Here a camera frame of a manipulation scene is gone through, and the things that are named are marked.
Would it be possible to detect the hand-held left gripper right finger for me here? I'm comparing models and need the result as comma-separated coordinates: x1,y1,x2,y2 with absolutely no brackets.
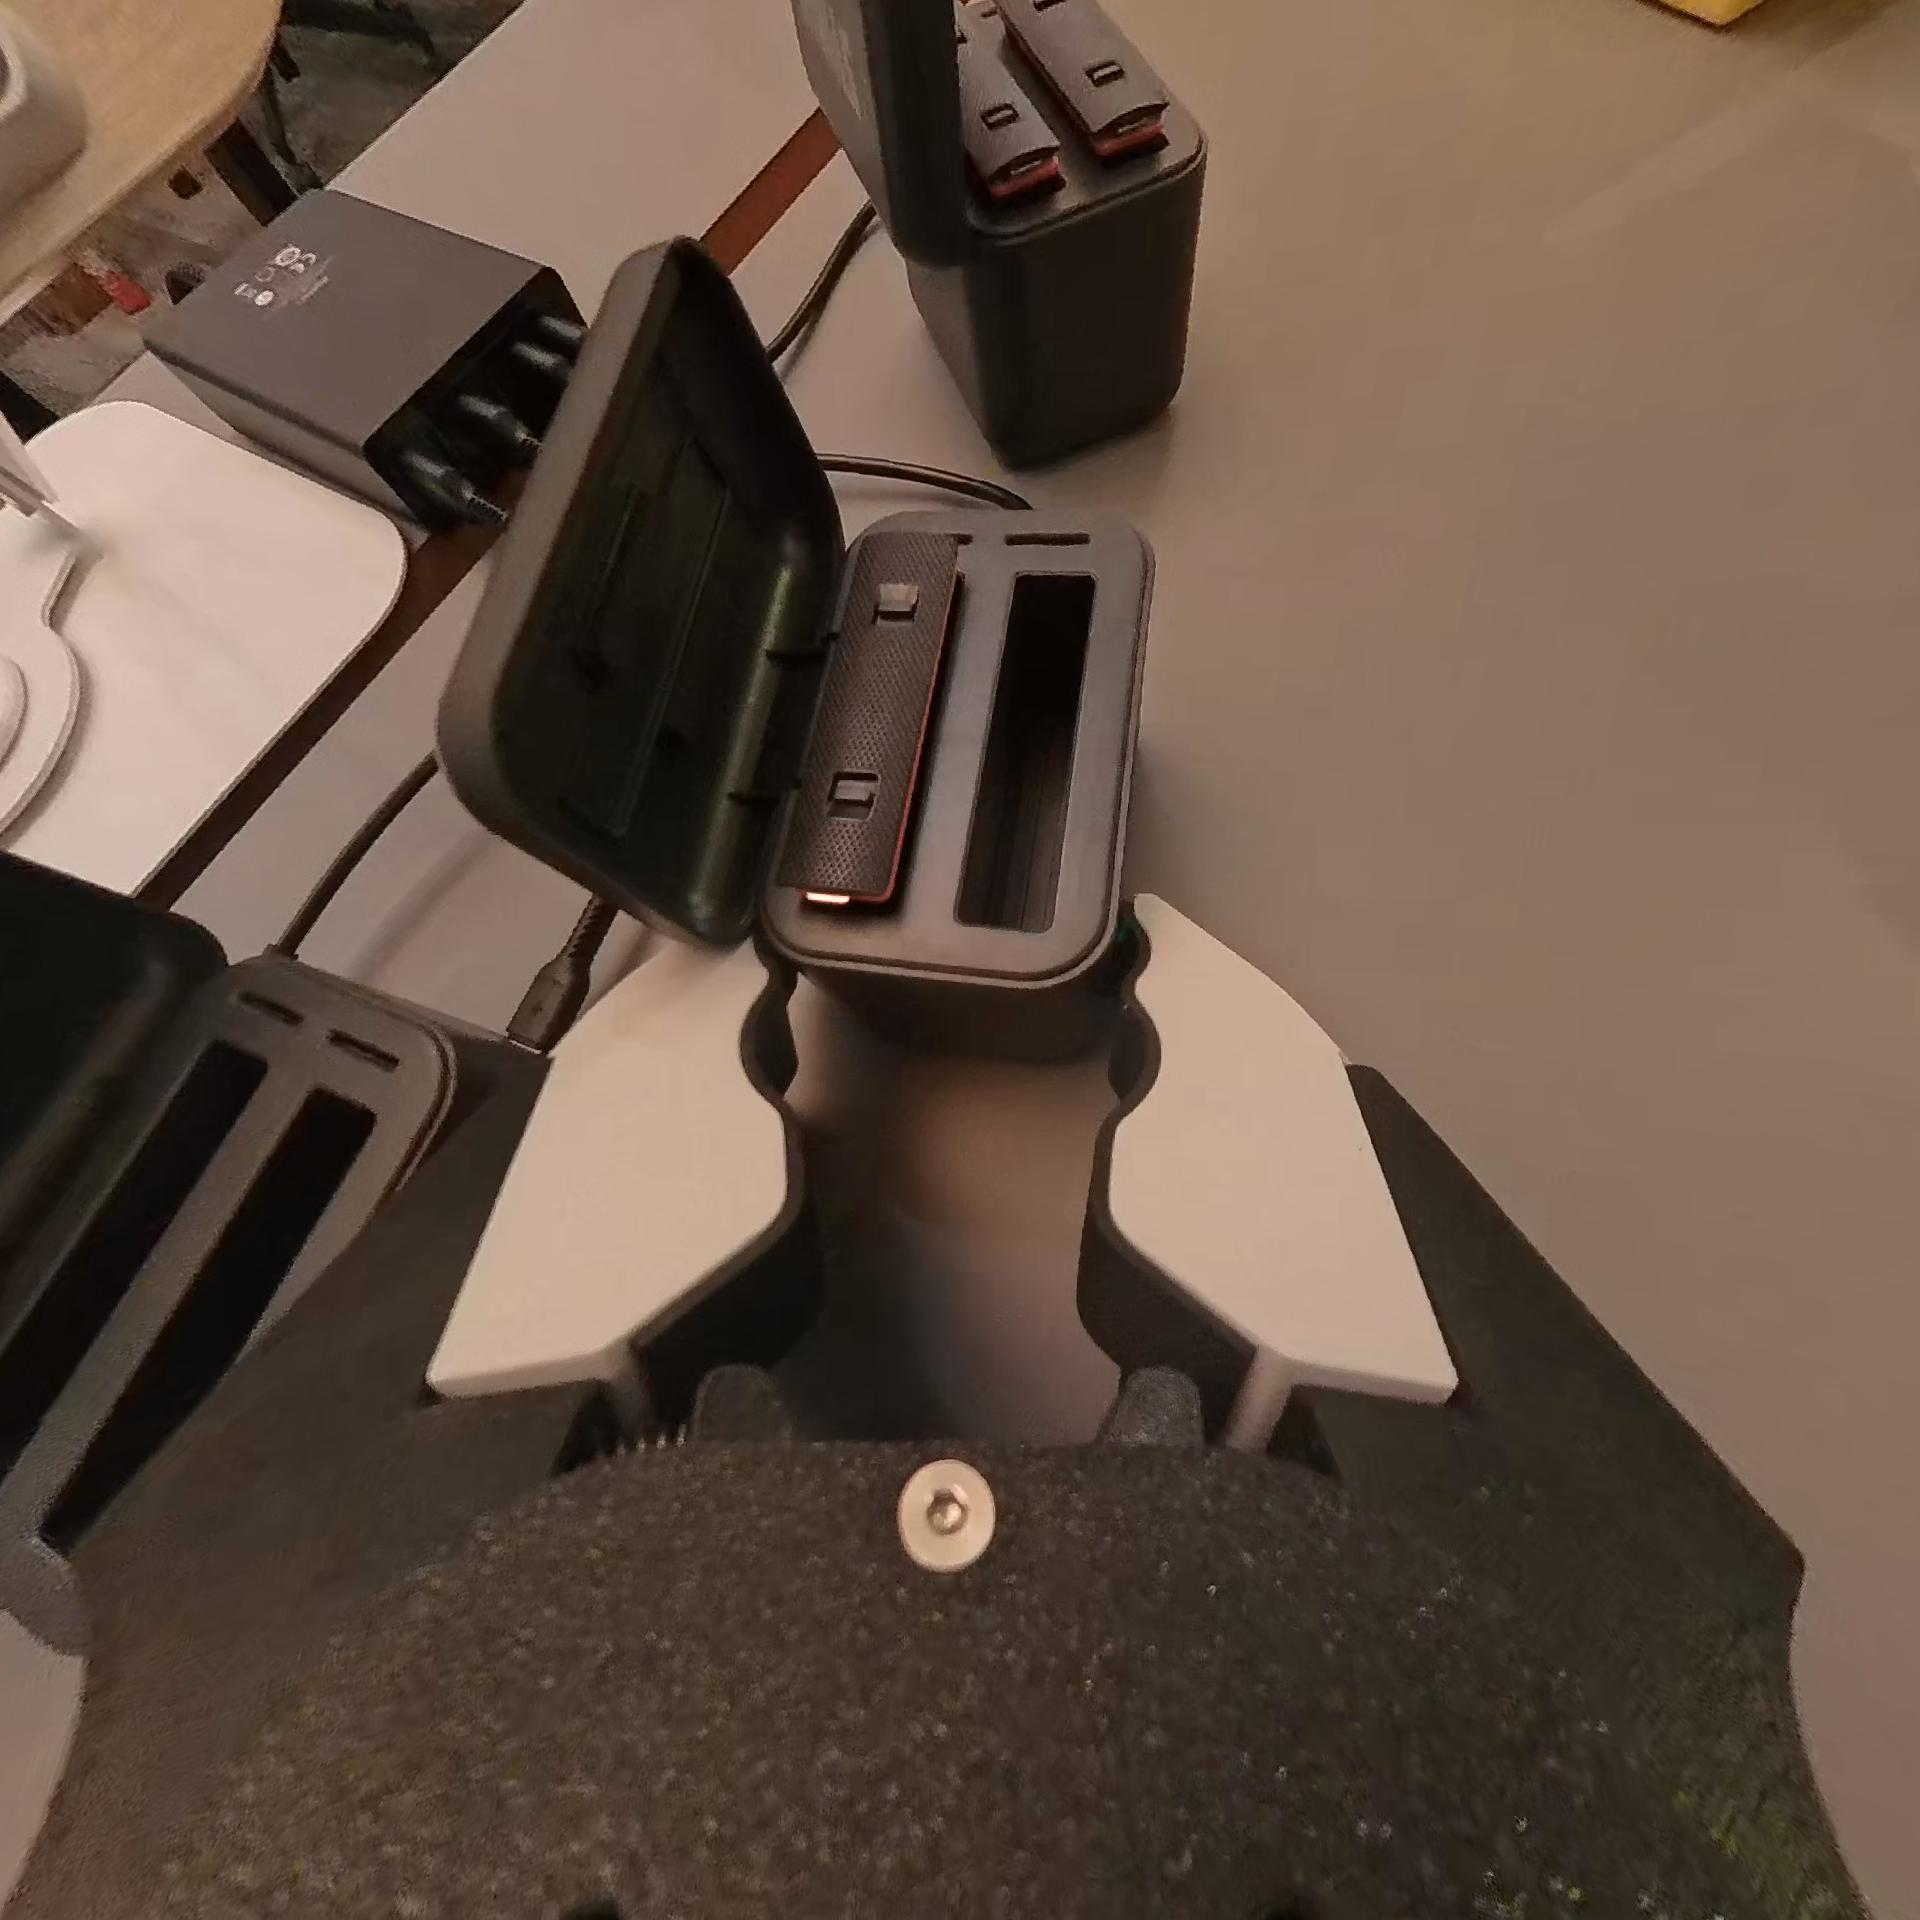
1074,892,1464,1448

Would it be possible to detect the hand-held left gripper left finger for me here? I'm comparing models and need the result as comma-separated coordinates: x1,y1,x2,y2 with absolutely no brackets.
426,936,830,1434

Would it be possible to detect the black battery red edge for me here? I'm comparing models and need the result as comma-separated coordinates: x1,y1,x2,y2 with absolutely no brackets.
776,532,966,915
951,0,1069,210
1001,0,1175,165

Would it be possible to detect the black battery charging case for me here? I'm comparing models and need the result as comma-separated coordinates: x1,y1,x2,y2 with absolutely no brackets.
437,236,1160,1064
0,858,541,1554
792,0,1211,468

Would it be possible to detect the black multiport charger hub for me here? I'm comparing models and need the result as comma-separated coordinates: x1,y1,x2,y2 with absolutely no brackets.
142,191,590,530

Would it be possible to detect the instruction sheet on wooden stand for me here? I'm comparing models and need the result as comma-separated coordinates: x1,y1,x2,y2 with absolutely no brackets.
0,0,287,325

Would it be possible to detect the white board ledge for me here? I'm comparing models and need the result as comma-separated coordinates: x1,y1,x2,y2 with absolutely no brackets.
0,0,92,229

